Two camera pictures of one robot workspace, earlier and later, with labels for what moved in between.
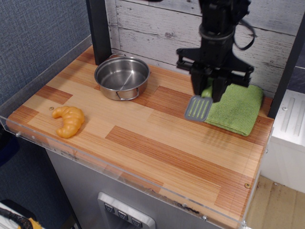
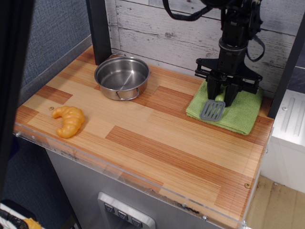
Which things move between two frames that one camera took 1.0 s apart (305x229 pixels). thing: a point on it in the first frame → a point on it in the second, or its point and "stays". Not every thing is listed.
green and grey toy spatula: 198,106 → 212,110
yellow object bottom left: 35,224 stays
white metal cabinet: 283,162 stays
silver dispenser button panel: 115,213 stays
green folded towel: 239,112 stays
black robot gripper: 216,55 → 231,67
